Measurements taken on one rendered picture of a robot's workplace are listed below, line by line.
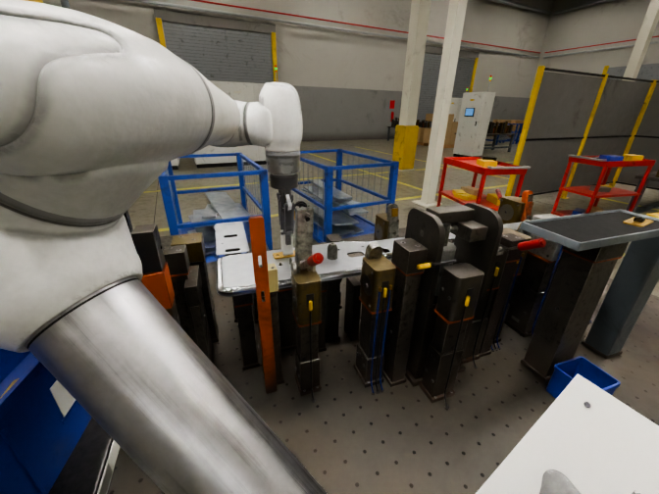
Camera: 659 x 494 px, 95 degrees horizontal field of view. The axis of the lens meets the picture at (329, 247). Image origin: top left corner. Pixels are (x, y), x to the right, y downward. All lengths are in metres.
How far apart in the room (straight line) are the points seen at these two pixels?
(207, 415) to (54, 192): 0.22
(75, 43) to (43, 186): 0.10
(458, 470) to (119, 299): 0.74
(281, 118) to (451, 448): 0.86
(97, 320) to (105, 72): 0.19
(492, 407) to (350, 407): 0.37
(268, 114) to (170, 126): 0.50
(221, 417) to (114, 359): 0.11
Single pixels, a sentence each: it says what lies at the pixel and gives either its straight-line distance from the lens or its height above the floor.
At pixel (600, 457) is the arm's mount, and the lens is 0.64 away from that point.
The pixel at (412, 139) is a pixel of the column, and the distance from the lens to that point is 8.32.
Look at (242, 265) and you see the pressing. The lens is 0.89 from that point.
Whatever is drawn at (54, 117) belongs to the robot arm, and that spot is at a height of 1.40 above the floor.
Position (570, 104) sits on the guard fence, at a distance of 6.36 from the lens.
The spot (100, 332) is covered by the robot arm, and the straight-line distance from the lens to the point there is 0.33.
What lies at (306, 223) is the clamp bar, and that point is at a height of 1.18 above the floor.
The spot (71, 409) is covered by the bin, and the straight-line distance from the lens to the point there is 0.51.
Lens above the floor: 1.40
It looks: 24 degrees down
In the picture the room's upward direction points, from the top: 1 degrees clockwise
